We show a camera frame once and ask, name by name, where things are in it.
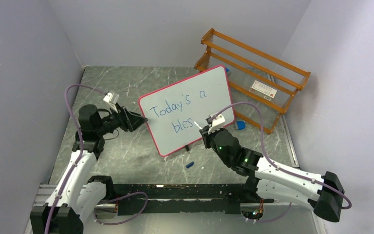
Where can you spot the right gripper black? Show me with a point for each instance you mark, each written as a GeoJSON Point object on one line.
{"type": "Point", "coordinates": [206, 137]}

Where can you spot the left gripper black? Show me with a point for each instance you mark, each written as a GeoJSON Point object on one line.
{"type": "Point", "coordinates": [128, 121]}

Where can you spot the whiteboard with pink frame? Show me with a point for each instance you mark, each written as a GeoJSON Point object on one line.
{"type": "Point", "coordinates": [172, 109]}

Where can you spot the blue marker cap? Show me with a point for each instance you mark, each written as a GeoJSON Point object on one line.
{"type": "Point", "coordinates": [190, 164]}

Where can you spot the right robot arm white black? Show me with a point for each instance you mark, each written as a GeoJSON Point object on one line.
{"type": "Point", "coordinates": [323, 194]}

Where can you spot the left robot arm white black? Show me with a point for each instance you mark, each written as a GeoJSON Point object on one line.
{"type": "Point", "coordinates": [75, 197]}

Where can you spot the blue eraser on table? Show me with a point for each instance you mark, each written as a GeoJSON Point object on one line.
{"type": "Point", "coordinates": [239, 125]}

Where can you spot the white labelled box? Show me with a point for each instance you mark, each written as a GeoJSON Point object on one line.
{"type": "Point", "coordinates": [265, 91]}

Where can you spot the orange wooden shelf rack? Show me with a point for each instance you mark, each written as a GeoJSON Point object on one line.
{"type": "Point", "coordinates": [247, 64]}

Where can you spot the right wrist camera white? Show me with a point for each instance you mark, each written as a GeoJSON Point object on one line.
{"type": "Point", "coordinates": [214, 123]}

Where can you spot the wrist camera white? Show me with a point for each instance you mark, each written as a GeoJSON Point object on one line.
{"type": "Point", "coordinates": [214, 123]}
{"type": "Point", "coordinates": [111, 99]}

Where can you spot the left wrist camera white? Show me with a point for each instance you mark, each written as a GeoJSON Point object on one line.
{"type": "Point", "coordinates": [111, 99]}

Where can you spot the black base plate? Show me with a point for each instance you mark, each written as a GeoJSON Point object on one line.
{"type": "Point", "coordinates": [129, 199]}

